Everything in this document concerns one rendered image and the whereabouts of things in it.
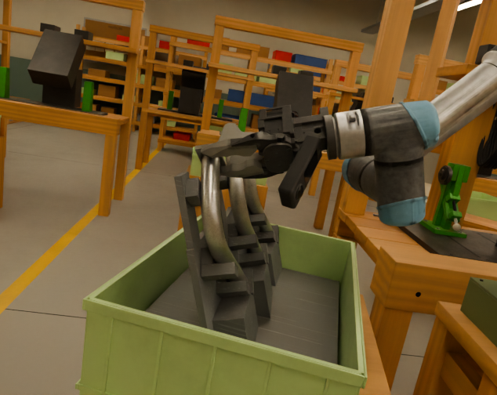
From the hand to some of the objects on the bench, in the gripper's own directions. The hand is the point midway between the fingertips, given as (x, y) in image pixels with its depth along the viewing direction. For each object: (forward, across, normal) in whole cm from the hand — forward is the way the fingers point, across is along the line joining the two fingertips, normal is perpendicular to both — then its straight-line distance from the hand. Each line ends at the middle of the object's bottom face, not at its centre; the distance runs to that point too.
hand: (212, 164), depth 71 cm
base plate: (-102, -115, -24) cm, 156 cm away
